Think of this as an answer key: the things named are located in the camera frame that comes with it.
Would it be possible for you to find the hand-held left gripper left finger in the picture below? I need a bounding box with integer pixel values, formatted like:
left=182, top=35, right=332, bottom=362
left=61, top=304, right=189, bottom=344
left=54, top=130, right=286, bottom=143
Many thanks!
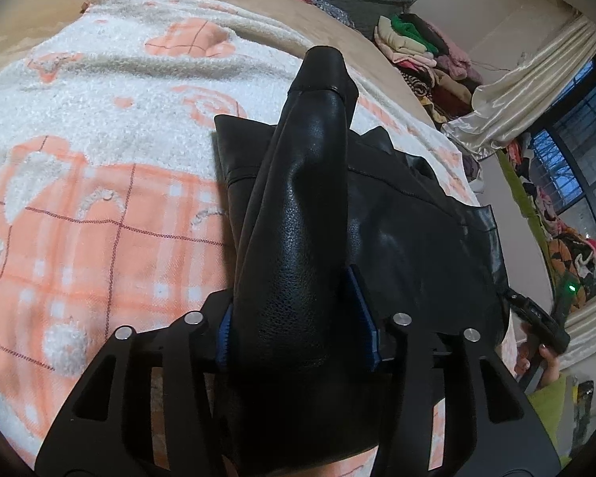
left=35, top=291, right=240, bottom=477

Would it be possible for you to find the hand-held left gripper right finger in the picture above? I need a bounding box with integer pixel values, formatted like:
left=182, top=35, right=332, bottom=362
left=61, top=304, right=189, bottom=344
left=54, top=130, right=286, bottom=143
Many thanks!
left=345, top=266, right=562, bottom=477

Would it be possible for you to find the black leather jacket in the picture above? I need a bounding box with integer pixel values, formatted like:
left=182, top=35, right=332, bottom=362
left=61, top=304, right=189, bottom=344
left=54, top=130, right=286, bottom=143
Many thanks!
left=213, top=46, right=513, bottom=477

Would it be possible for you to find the person's green-sleeved right forearm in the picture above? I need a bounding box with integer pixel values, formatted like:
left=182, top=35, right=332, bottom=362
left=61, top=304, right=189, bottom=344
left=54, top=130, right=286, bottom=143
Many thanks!
left=525, top=374, right=578, bottom=464

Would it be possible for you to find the heap of colourful clothes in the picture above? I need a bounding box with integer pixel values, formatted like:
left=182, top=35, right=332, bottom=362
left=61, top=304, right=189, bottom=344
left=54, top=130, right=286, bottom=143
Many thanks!
left=505, top=130, right=596, bottom=315

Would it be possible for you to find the pile of folded clothes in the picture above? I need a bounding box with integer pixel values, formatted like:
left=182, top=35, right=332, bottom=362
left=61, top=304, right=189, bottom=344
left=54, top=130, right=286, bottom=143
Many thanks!
left=374, top=12, right=486, bottom=126

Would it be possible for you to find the person's right hand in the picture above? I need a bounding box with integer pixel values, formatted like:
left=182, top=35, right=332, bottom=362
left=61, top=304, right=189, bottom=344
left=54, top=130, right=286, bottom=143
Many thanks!
left=519, top=322, right=561, bottom=391

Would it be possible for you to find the cream satin curtain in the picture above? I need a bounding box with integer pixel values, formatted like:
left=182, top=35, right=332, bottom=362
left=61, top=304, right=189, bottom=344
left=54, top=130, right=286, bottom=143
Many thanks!
left=559, top=282, right=596, bottom=372
left=441, top=11, right=596, bottom=161

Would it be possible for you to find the green cloth strip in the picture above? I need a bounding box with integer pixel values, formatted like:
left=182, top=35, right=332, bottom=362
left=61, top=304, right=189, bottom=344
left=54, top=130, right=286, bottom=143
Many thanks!
left=495, top=150, right=558, bottom=310

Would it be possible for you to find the purple cloth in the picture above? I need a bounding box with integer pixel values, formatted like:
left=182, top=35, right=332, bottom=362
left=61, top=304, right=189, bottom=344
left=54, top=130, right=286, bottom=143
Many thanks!
left=458, top=151, right=486, bottom=196

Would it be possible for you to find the white and orange blanket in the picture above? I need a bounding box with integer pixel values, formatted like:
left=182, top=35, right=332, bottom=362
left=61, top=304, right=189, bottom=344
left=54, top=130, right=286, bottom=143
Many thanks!
left=0, top=0, right=484, bottom=477

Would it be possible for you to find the tan bed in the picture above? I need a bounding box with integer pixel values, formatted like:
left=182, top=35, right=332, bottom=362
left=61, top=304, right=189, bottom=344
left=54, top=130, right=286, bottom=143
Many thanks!
left=0, top=0, right=439, bottom=130

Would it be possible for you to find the grey patterned cloth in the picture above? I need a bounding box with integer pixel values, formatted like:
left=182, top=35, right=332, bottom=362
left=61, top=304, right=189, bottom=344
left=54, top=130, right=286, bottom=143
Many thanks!
left=309, top=0, right=359, bottom=29

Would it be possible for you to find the window with dark frame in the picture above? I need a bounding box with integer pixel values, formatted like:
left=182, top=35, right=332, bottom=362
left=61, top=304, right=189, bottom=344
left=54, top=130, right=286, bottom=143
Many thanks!
left=528, top=58, right=596, bottom=290

